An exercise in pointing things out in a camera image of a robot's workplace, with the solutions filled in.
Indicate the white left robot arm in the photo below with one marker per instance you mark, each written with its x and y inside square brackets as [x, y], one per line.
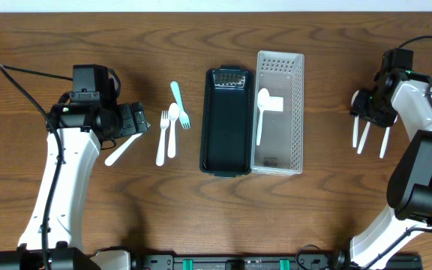
[53, 237]

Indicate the light blue plastic fork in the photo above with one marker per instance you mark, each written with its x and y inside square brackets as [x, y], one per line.
[183, 116]

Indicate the white plastic spoon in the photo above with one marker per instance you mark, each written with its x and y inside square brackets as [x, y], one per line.
[384, 144]
[263, 100]
[173, 117]
[364, 137]
[355, 130]

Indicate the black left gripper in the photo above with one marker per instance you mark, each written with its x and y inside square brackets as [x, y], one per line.
[127, 126]

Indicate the clear plastic basket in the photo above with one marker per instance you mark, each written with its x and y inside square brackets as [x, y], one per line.
[281, 148]

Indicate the black plastic basket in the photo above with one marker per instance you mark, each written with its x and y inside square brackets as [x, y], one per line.
[227, 122]

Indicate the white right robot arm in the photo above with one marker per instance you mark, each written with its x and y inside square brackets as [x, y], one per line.
[408, 212]

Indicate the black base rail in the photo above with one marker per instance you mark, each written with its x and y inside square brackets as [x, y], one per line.
[169, 262]

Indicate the white plastic fork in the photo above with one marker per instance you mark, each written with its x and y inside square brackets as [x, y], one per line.
[164, 124]
[120, 150]

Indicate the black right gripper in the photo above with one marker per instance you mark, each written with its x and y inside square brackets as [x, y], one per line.
[358, 107]

